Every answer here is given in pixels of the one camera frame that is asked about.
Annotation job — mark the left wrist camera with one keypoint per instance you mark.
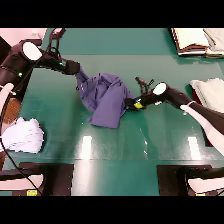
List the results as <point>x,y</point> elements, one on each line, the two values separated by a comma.
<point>54,39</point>

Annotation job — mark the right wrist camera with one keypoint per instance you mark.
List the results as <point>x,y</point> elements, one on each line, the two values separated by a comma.
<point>144,86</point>

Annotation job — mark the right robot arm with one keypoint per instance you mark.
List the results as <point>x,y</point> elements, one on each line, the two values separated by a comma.
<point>203,115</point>

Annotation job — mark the purple shirt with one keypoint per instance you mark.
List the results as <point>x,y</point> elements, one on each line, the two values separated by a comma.
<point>105,98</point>

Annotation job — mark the white garment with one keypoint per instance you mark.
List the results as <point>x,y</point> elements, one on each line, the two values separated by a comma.
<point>210,93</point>
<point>23,135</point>

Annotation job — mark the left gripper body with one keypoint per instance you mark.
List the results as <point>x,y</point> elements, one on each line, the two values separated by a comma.
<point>72,67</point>

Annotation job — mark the beige folded garment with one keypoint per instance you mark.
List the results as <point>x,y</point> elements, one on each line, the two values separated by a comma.
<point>215,40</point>

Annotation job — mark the cream folded garment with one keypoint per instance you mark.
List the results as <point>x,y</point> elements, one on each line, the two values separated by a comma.
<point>190,38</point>

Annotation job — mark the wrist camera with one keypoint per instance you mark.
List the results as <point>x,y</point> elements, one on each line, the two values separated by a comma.
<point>54,39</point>
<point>144,86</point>

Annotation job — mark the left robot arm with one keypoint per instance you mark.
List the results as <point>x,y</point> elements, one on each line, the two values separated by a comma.
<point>15,63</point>

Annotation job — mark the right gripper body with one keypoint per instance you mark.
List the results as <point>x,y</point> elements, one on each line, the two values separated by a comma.
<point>136,103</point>

